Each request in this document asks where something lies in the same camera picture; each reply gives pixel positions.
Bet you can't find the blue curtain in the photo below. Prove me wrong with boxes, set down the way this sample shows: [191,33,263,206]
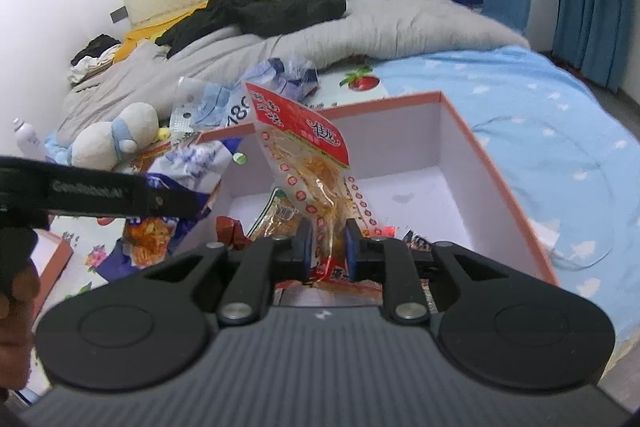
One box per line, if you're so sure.
[552,0,640,96]

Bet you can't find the yellow cloth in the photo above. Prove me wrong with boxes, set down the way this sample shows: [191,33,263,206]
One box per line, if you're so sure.
[112,7,211,66]

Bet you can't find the blue floral snack bag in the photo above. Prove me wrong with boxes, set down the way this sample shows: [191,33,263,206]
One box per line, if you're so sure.
[148,139,237,228]

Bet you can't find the orange clear snack packet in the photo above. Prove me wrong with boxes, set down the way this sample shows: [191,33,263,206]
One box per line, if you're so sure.
[247,187,306,241]

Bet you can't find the orange cardboard box lid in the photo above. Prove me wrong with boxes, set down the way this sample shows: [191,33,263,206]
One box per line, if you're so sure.
[30,229,75,308]

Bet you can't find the pile of snack packets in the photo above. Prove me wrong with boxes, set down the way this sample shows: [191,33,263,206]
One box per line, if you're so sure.
[115,142,236,271]

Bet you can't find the grey duvet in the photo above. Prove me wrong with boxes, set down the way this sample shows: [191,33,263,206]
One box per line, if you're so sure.
[57,0,531,144]

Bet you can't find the white plush toy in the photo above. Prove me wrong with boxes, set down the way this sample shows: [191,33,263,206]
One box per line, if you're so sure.
[70,102,161,170]

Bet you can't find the white spray bottle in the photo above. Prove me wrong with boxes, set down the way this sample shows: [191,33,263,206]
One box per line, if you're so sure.
[12,117,47,163]

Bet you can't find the red orange snack packet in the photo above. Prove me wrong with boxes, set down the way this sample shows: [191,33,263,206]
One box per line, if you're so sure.
[241,81,397,294]

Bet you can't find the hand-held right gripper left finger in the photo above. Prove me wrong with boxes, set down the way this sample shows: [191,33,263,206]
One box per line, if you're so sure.
[144,219,314,327]

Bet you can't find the person's left hand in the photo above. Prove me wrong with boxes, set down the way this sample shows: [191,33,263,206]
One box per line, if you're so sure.
[0,264,42,391]

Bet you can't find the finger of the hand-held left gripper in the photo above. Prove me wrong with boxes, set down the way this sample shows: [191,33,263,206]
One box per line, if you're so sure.
[144,185,204,221]

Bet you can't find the orange cardboard box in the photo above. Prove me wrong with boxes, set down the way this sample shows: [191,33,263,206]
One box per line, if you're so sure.
[195,91,561,308]

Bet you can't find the heap of dark clothes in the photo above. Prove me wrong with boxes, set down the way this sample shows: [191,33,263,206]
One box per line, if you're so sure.
[69,34,124,84]

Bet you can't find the dark red snack packet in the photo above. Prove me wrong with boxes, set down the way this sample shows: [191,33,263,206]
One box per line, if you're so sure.
[215,215,251,251]

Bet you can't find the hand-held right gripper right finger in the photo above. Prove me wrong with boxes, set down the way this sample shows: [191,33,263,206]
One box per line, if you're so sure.
[345,217,505,325]

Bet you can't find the crumpled blue white plastic bags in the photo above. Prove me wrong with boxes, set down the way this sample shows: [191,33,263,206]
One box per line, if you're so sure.
[170,57,321,142]

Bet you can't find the black jacket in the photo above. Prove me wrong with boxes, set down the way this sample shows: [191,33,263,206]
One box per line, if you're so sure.
[155,0,349,58]

